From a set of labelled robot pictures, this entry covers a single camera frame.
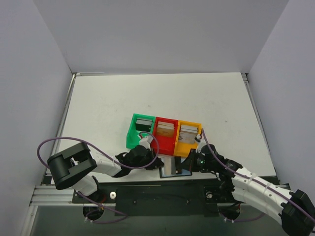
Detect black card holder wallet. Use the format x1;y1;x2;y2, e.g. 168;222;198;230
159;157;192;178

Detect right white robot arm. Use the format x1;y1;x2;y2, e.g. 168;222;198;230
182;145;315;236

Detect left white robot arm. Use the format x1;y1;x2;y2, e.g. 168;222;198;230
47;143;164;203

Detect dark cards in green bin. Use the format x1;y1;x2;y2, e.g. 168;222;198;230
135;118;153;132

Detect tan cards in red bin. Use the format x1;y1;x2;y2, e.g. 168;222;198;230
156;121;175;137

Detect yellow plastic bin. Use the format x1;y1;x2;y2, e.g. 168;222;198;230
173;120;202;157

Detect green plastic bin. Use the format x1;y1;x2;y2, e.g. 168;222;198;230
126;114;156;149

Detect red plastic bin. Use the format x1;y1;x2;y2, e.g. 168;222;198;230
151;117;178;156

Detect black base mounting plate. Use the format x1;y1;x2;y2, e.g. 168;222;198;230
72;179;241;219

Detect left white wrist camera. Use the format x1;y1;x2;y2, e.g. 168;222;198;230
139;136;153;149

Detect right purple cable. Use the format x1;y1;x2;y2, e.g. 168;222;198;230
200;127;315;224

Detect purple cable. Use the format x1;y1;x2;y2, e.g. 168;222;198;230
200;127;315;224
36;131;160;224

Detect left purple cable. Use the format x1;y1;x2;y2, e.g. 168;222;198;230
36;131;160;224

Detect aluminium frame rail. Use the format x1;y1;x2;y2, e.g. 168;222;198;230
29;184;296;206

